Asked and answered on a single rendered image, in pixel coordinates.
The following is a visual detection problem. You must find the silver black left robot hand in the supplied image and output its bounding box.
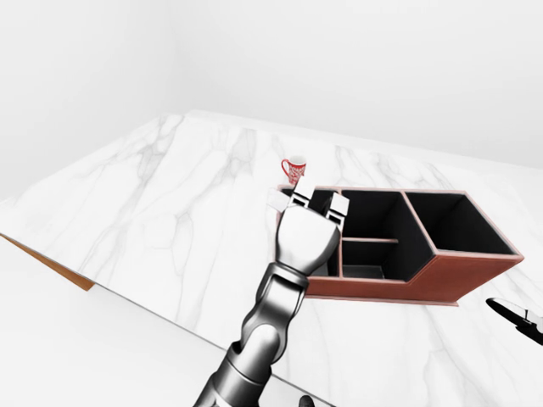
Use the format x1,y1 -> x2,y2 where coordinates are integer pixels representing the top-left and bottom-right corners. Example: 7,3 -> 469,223
266,177 -> 351,278

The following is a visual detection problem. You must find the red-brown desk caddy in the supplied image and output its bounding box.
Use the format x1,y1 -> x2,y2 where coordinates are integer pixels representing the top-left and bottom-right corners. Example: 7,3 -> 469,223
275,182 -> 525,308

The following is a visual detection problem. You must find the red and white patterned mug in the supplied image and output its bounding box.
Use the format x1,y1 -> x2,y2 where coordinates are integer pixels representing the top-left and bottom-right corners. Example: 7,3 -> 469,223
280,154 -> 308,187

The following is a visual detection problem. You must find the small dark shape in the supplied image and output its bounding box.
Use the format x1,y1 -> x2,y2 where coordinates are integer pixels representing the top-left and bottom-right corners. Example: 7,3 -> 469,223
297,394 -> 337,407

